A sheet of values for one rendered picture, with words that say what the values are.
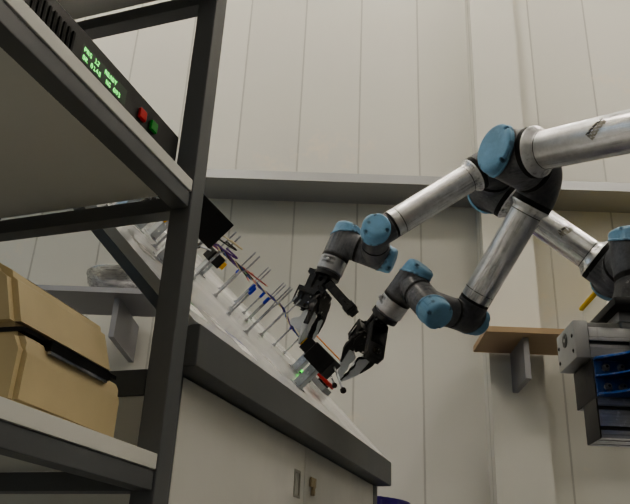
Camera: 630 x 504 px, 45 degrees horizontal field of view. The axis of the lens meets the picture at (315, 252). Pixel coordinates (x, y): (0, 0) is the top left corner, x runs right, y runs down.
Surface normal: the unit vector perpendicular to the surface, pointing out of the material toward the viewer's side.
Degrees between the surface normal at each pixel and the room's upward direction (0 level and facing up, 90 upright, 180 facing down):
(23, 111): 180
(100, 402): 90
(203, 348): 90
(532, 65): 90
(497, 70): 90
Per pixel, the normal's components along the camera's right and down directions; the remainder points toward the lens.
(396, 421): 0.00, -0.42
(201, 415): 0.95, -0.10
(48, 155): -0.04, 0.91
